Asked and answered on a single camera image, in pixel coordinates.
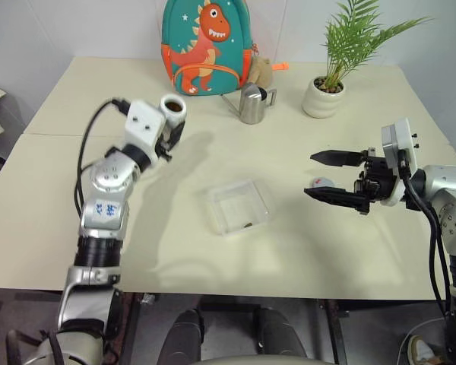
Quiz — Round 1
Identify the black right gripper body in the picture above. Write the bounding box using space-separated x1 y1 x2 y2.
352 146 398 216

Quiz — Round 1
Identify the clear plastic square container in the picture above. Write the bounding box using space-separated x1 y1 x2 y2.
201 178 271 237

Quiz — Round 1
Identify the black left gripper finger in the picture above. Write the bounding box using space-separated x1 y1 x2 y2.
170 119 186 144

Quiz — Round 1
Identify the white ribbed plant pot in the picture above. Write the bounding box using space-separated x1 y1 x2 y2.
302 75 345 119

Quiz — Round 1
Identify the white cup with brown contents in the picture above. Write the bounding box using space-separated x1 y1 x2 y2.
159 94 187 132

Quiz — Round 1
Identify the teal dinosaur backpack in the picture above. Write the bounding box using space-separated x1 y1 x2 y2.
160 0 256 96

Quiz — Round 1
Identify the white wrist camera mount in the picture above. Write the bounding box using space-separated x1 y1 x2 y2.
381 116 419 206
124 100 167 157

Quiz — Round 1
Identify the tan plush toy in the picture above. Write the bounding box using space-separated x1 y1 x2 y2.
249 56 274 85

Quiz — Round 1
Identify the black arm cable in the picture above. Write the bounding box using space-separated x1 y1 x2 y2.
398 159 455 316
74 97 130 220

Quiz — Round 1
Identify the dark rounded shape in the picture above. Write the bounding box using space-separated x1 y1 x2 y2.
161 308 206 362
253 306 309 360

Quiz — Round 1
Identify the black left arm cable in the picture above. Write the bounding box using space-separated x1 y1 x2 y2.
74 97 130 220

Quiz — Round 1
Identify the white brown shoe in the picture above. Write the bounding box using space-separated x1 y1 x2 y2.
406 334 448 365

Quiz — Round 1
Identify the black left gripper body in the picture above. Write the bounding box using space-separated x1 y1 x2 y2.
154 129 178 163

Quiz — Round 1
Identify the stainless steel watering can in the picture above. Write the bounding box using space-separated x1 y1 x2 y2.
220 82 278 125

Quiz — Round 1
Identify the green fern plant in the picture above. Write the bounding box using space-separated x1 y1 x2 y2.
321 0 430 92

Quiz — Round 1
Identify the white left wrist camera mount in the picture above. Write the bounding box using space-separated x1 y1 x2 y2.
124 100 167 157

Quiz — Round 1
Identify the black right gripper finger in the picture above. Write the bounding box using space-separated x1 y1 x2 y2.
309 149 366 167
303 186 369 214

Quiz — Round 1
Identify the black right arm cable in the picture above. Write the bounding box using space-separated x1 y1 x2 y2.
398 159 455 316

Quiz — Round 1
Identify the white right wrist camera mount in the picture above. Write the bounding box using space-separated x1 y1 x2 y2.
381 116 419 206

